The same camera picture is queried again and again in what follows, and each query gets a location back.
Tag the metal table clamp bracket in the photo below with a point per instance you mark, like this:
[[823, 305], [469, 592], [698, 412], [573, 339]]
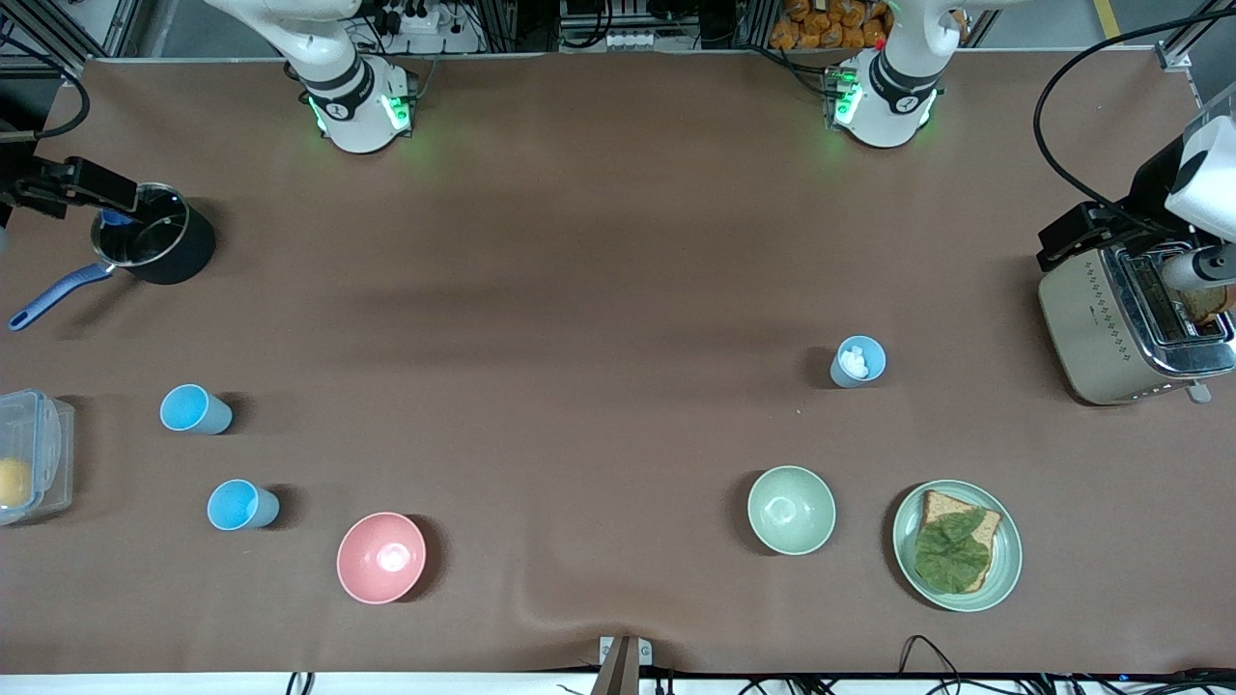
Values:
[[623, 656]]

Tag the aluminium frame bar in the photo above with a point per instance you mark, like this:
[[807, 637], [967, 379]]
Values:
[[1176, 53]]

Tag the crumpled white paper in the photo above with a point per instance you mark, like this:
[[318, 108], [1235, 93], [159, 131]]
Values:
[[854, 362]]

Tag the blue plastic cup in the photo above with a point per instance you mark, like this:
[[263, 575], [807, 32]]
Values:
[[239, 506], [193, 409]]

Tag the clear plastic lidded container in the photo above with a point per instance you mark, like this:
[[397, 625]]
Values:
[[43, 454]]

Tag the pale green bowl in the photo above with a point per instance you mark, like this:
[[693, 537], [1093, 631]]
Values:
[[792, 510]]

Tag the pale green plate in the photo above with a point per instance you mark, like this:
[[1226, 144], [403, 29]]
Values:
[[1006, 560]]

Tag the brown bread slice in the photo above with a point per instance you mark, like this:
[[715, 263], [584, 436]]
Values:
[[941, 504]]

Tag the beige and chrome toaster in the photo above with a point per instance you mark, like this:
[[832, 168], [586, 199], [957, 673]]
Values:
[[1081, 328]]

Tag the blue cup holding paper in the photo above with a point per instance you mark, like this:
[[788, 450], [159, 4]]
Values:
[[872, 372]]

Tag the bag of orange snacks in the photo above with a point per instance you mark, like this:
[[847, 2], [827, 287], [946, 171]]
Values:
[[821, 24]]

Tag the white power strip with plugs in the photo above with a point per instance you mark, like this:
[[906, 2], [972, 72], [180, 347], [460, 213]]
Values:
[[415, 19]]

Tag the blue item inside pot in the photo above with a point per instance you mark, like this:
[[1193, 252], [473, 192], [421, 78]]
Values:
[[114, 220]]

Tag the small white power strip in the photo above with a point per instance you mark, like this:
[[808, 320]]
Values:
[[630, 41]]

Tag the green lettuce leaf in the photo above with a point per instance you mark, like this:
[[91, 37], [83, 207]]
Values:
[[951, 552]]

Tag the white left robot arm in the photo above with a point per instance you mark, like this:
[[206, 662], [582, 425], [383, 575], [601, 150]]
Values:
[[884, 106]]

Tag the pink bowl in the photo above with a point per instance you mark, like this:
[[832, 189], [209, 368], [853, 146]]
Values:
[[381, 558]]

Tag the toasted bread slice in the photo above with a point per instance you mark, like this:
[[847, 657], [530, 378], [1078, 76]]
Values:
[[1207, 305]]

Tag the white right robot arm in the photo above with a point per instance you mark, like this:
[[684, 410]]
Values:
[[352, 106]]

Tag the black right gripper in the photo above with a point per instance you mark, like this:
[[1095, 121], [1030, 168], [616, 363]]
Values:
[[21, 187]]

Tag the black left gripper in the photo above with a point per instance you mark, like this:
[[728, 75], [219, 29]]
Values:
[[1147, 188]]

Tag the yellow food in container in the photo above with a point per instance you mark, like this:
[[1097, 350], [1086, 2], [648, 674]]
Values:
[[12, 483]]

